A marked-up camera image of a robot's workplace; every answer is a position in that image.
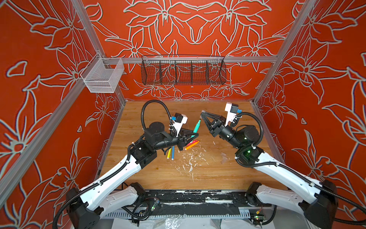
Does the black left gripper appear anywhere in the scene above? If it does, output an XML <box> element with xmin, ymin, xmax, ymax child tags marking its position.
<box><xmin>153</xmin><ymin>127</ymin><xmax>197</xmax><ymax>151</ymax></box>

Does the green marker pen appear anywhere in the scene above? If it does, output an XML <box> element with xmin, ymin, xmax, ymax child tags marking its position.
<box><xmin>193</xmin><ymin>119</ymin><xmax>201</xmax><ymax>133</ymax></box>

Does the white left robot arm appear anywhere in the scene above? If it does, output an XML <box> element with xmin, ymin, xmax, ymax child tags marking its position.
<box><xmin>62</xmin><ymin>121</ymin><xmax>199</xmax><ymax>229</ymax></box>

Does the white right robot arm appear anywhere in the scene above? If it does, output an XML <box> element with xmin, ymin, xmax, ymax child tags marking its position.
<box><xmin>201</xmin><ymin>111</ymin><xmax>338</xmax><ymax>229</ymax></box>

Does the pink marker pen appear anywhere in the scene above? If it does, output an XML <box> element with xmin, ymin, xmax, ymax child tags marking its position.
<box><xmin>185</xmin><ymin>140</ymin><xmax>199</xmax><ymax>147</ymax></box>

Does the orange marker pen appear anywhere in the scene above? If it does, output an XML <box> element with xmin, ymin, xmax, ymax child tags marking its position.
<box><xmin>185</xmin><ymin>141</ymin><xmax>200</xmax><ymax>150</ymax></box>

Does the blue marker pen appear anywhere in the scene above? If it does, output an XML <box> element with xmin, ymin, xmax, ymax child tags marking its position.
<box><xmin>171</xmin><ymin>146</ymin><xmax>175</xmax><ymax>160</ymax></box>

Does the yellow marker pen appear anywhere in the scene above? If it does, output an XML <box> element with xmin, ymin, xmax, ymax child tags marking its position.
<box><xmin>166</xmin><ymin>148</ymin><xmax>172</xmax><ymax>159</ymax></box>

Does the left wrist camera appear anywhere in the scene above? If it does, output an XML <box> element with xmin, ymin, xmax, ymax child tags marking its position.
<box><xmin>172</xmin><ymin>113</ymin><xmax>188</xmax><ymax>137</ymax></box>

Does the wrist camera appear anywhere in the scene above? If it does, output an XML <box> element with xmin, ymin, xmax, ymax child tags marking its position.
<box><xmin>172</xmin><ymin>113</ymin><xmax>188</xmax><ymax>137</ymax></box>
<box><xmin>225</xmin><ymin>103</ymin><xmax>239</xmax><ymax>126</ymax></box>

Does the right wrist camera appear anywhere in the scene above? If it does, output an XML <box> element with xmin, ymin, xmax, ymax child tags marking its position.
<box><xmin>225</xmin><ymin>103</ymin><xmax>239</xmax><ymax>126</ymax></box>

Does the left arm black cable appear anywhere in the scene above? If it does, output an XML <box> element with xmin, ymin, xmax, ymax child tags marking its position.
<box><xmin>140</xmin><ymin>100</ymin><xmax>173</xmax><ymax>131</ymax></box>

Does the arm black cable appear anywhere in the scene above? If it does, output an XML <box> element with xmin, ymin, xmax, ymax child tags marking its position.
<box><xmin>140</xmin><ymin>100</ymin><xmax>173</xmax><ymax>131</ymax></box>
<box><xmin>234</xmin><ymin>112</ymin><xmax>366</xmax><ymax>225</ymax></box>

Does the aluminium right floor rail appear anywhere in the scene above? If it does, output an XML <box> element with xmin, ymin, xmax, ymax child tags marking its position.
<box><xmin>251</xmin><ymin>100</ymin><xmax>298</xmax><ymax>190</ymax></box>

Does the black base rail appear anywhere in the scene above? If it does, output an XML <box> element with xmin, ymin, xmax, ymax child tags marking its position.
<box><xmin>137</xmin><ymin>189</ymin><xmax>274</xmax><ymax>219</ymax></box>

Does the black wire basket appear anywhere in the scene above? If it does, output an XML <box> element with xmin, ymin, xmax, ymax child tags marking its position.
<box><xmin>141</xmin><ymin>54</ymin><xmax>227</xmax><ymax>86</ymax></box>

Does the white wire basket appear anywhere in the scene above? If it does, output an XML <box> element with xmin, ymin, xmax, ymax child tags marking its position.
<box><xmin>81</xmin><ymin>57</ymin><xmax>124</xmax><ymax>94</ymax></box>

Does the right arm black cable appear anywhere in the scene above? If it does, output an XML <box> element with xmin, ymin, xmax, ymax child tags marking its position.
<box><xmin>234</xmin><ymin>112</ymin><xmax>366</xmax><ymax>225</ymax></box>

